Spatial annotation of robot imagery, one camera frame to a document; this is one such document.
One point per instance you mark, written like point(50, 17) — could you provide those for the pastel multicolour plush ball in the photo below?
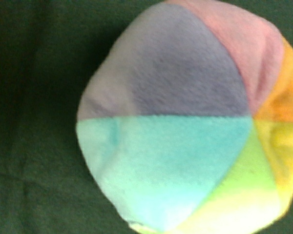
point(187, 126)

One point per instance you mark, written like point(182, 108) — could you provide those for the black tablecloth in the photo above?
point(49, 49)

